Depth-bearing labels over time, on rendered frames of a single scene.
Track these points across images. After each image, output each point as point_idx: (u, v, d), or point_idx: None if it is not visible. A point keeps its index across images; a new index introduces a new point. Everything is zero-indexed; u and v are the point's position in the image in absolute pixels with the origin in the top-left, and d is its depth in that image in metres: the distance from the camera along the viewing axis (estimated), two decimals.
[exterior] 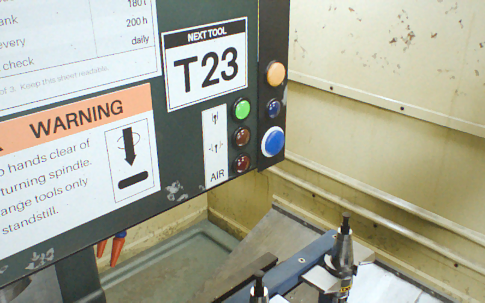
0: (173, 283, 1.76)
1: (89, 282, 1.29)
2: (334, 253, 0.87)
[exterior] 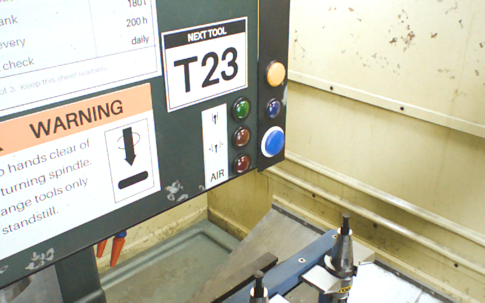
0: (173, 283, 1.76)
1: (89, 282, 1.29)
2: (334, 254, 0.87)
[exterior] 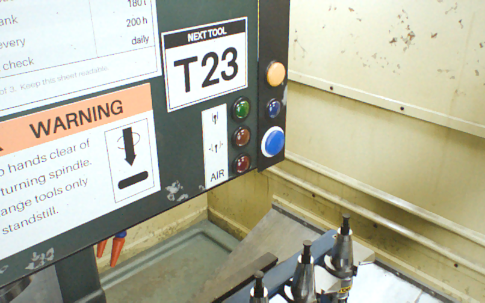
0: (173, 283, 1.76)
1: (89, 282, 1.29)
2: (334, 254, 0.87)
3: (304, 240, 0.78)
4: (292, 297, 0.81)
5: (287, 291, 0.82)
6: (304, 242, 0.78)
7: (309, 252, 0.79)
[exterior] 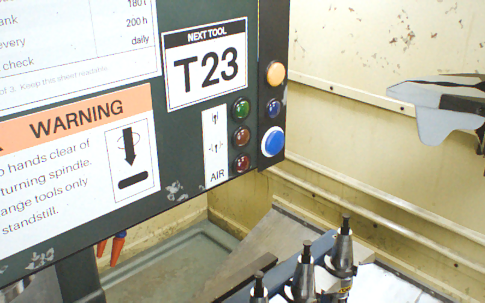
0: (173, 283, 1.76)
1: (89, 282, 1.29)
2: (334, 254, 0.87)
3: (304, 240, 0.78)
4: (292, 297, 0.81)
5: (287, 291, 0.82)
6: (304, 242, 0.78)
7: (309, 252, 0.79)
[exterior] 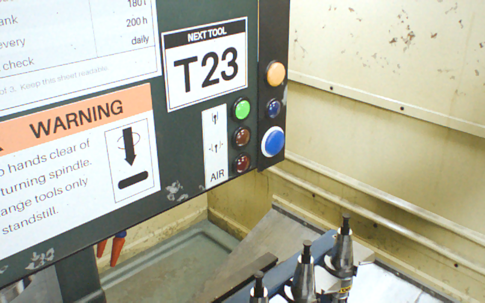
0: (173, 283, 1.76)
1: (89, 282, 1.29)
2: (334, 254, 0.87)
3: (304, 240, 0.78)
4: (292, 297, 0.81)
5: (287, 291, 0.82)
6: (304, 242, 0.78)
7: (309, 252, 0.79)
